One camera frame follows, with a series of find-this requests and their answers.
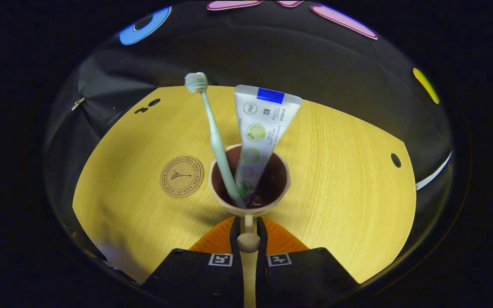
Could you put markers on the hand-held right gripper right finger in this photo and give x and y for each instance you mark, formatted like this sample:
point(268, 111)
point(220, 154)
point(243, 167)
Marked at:
point(306, 278)

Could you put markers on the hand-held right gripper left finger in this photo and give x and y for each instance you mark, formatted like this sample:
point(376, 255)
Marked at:
point(195, 278)

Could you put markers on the brown cup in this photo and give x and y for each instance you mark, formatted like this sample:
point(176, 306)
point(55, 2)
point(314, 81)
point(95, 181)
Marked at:
point(278, 188)

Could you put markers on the round brown coaster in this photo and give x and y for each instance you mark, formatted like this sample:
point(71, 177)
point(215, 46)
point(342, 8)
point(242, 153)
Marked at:
point(182, 176)

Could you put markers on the pale green toothbrush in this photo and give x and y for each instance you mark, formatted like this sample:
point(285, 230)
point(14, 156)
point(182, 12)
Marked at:
point(216, 141)

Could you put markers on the white toothpaste tube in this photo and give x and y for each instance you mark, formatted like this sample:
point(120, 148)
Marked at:
point(260, 128)

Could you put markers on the wooden desktop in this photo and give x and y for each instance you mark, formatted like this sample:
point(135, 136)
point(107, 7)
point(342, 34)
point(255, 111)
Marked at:
point(336, 192)

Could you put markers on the white clip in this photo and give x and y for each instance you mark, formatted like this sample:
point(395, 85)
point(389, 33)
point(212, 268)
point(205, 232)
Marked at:
point(77, 103)

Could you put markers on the black backdrop cloth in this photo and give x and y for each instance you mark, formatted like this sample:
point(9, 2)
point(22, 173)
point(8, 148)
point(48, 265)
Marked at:
point(272, 55)

